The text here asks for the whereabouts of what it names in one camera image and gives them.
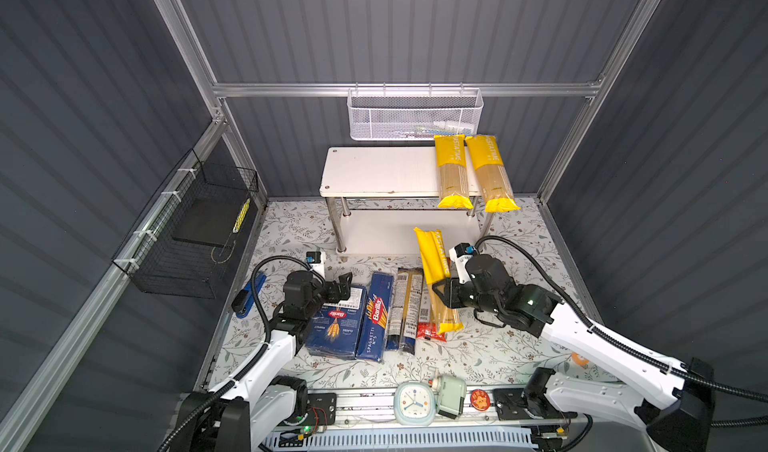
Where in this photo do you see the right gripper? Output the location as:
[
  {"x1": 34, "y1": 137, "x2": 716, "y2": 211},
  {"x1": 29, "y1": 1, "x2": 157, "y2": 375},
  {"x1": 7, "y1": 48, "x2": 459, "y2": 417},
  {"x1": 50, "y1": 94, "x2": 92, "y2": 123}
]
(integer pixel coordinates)
[{"x1": 429, "y1": 274, "x2": 498, "y2": 315}]

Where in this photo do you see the red-ended spaghetti bag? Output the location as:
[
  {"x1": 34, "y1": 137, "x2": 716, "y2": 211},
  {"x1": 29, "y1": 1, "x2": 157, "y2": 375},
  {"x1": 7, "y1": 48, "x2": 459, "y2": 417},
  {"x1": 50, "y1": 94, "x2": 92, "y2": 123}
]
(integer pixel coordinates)
[{"x1": 417, "y1": 269, "x2": 447, "y2": 342}]

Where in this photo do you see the yellow Pastatime spaghetti bag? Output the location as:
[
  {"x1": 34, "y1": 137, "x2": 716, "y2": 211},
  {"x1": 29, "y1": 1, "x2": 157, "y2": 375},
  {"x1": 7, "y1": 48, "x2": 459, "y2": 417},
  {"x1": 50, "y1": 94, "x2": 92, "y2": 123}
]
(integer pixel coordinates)
[{"x1": 414, "y1": 227, "x2": 464, "y2": 334}]

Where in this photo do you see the blue-ended clear spaghetti bag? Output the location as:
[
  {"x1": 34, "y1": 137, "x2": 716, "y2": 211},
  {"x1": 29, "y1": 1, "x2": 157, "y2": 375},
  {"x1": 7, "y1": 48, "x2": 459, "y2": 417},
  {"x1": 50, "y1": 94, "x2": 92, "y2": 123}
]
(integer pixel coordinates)
[{"x1": 385, "y1": 268, "x2": 424, "y2": 355}]

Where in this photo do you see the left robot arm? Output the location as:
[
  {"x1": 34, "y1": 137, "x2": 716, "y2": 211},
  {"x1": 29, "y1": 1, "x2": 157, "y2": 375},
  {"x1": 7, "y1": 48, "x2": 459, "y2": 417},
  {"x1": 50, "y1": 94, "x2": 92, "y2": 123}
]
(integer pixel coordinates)
[{"x1": 158, "y1": 266, "x2": 353, "y2": 451}]

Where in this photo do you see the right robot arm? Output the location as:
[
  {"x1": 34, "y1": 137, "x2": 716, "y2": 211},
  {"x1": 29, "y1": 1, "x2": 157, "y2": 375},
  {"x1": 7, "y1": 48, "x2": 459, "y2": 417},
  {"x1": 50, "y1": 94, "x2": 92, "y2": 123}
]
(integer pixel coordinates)
[{"x1": 434, "y1": 243, "x2": 715, "y2": 451}]

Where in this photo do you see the wide blue Barilla pasta box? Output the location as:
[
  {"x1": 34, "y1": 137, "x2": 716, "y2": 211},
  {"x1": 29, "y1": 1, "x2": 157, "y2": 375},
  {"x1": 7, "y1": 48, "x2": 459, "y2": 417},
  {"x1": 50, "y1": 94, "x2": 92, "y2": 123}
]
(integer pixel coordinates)
[{"x1": 305, "y1": 285, "x2": 367, "y2": 360}]

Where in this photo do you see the white two-tier shelf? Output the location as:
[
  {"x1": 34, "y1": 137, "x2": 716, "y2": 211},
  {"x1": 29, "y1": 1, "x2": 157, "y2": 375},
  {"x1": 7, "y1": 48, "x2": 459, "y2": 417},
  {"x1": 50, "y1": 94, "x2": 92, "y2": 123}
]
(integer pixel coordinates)
[{"x1": 319, "y1": 146, "x2": 493, "y2": 256}]

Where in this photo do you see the narrow blue Barilla spaghetti box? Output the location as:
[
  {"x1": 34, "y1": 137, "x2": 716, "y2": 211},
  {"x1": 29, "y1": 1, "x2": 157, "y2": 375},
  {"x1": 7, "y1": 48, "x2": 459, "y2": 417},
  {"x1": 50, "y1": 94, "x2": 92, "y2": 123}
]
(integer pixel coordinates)
[{"x1": 355, "y1": 272, "x2": 395, "y2": 362}]

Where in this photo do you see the mint green timer device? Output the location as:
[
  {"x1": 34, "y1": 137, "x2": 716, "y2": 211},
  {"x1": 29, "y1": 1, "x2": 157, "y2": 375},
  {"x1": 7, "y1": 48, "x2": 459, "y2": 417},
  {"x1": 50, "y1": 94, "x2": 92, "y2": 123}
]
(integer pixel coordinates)
[{"x1": 430, "y1": 375, "x2": 467, "y2": 420}]

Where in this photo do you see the red round badge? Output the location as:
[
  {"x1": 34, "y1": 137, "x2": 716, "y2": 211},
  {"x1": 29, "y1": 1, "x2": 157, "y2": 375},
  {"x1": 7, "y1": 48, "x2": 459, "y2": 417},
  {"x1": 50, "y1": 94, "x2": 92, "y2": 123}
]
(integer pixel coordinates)
[{"x1": 470, "y1": 389, "x2": 491, "y2": 411}]

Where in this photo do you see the mint alarm clock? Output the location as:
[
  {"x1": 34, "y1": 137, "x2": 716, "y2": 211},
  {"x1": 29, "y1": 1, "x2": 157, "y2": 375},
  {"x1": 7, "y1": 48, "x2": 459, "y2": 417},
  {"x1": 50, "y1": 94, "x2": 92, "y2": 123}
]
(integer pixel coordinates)
[{"x1": 393, "y1": 382, "x2": 436, "y2": 427}]

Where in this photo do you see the yellow green marker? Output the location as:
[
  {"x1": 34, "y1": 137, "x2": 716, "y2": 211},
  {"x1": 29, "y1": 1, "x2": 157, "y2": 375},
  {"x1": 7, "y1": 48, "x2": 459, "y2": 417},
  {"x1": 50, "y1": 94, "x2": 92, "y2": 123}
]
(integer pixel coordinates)
[{"x1": 232, "y1": 198, "x2": 251, "y2": 234}]

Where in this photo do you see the orange tape roll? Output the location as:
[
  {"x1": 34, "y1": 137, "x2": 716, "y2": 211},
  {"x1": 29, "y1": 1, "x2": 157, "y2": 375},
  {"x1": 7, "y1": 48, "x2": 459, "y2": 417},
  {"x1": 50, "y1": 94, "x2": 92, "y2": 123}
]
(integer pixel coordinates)
[{"x1": 571, "y1": 353, "x2": 589, "y2": 367}]

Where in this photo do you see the white tube in basket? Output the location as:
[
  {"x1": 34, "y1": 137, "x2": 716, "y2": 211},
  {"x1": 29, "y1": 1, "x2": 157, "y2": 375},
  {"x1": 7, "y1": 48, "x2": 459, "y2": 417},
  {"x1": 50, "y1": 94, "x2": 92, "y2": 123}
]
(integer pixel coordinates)
[{"x1": 433, "y1": 120, "x2": 476, "y2": 135}]

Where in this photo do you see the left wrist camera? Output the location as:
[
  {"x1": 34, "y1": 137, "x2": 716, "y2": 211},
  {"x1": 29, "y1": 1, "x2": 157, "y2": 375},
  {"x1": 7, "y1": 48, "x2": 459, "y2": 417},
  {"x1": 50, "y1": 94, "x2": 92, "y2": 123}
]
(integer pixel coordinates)
[{"x1": 306, "y1": 250, "x2": 327, "y2": 277}]

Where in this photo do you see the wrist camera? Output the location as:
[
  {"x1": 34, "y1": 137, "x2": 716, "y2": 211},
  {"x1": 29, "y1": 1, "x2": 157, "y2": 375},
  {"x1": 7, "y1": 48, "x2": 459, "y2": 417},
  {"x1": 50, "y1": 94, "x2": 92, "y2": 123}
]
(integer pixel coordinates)
[
  {"x1": 306, "y1": 250, "x2": 327, "y2": 277},
  {"x1": 449, "y1": 242, "x2": 476, "y2": 284}
]

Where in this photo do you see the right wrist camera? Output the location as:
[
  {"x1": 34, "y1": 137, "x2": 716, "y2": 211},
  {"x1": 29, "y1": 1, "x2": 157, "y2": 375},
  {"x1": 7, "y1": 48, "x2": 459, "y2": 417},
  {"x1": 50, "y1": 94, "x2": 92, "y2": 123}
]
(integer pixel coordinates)
[{"x1": 449, "y1": 242, "x2": 476, "y2": 284}]

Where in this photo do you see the blue handled tool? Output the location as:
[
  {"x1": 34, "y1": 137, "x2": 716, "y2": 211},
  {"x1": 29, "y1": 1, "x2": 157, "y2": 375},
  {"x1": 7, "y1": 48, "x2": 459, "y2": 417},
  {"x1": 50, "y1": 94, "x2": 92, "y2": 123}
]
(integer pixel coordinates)
[{"x1": 230, "y1": 272, "x2": 266, "y2": 319}]

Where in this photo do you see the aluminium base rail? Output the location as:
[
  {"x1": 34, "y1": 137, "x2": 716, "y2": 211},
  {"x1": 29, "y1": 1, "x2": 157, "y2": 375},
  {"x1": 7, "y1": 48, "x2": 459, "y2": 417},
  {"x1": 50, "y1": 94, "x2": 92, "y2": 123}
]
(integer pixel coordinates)
[{"x1": 263, "y1": 382, "x2": 577, "y2": 435}]

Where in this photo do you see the black corrugated left cable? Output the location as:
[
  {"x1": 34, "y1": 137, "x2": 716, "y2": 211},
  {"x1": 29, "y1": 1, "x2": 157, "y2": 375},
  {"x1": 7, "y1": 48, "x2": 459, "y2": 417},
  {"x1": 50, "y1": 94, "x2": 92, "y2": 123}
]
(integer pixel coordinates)
[{"x1": 155, "y1": 253, "x2": 328, "y2": 452}]

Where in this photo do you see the black corrugated cable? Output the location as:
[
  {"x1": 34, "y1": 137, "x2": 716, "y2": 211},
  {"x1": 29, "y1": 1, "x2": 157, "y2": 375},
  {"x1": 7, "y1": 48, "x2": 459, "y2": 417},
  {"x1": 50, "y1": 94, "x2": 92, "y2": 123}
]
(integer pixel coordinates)
[
  {"x1": 473, "y1": 234, "x2": 768, "y2": 429},
  {"x1": 155, "y1": 253, "x2": 328, "y2": 452}
]

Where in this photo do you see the black wire basket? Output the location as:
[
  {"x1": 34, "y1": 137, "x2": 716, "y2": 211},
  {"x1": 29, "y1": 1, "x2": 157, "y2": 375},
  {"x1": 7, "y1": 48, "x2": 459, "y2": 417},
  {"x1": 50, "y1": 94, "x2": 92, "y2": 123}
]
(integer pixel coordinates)
[{"x1": 113, "y1": 152, "x2": 260, "y2": 299}]

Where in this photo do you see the white wire mesh basket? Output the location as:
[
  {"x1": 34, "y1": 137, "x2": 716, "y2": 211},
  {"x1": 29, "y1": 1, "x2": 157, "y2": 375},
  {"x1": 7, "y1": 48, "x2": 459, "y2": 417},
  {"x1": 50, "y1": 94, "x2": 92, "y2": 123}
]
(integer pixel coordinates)
[{"x1": 346, "y1": 88, "x2": 484, "y2": 141}]

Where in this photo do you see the black corrugated right cable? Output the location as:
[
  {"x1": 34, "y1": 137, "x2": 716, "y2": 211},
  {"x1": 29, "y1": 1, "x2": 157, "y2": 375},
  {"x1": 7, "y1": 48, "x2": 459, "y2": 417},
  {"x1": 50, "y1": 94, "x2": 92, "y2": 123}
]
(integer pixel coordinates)
[{"x1": 473, "y1": 234, "x2": 768, "y2": 429}]

